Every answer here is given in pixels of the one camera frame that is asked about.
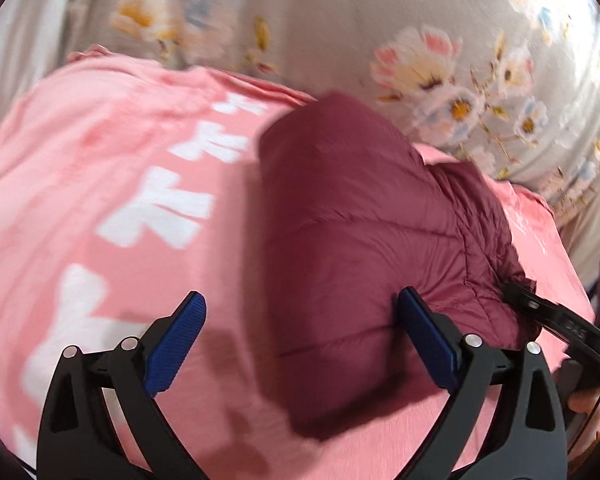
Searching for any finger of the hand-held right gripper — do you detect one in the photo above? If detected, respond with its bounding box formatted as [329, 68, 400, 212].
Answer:
[502, 282, 600, 362]

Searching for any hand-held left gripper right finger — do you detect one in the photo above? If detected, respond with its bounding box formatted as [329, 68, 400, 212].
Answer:
[392, 286, 569, 480]

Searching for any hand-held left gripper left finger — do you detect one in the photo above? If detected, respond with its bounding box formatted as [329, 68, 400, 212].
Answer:
[36, 290, 208, 480]

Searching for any maroon puffer jacket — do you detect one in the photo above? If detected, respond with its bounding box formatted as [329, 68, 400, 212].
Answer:
[257, 91, 538, 441]

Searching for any person's right hand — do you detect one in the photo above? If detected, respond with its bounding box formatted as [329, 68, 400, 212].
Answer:
[567, 389, 600, 456]

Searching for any beige cloth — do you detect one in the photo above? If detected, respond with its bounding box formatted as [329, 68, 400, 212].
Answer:
[560, 180, 600, 291]

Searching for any pink blanket with white print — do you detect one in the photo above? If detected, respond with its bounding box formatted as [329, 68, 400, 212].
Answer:
[0, 45, 600, 480]

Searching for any grey floral bed sheet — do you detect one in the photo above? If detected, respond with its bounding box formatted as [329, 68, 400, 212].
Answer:
[0, 0, 600, 226]

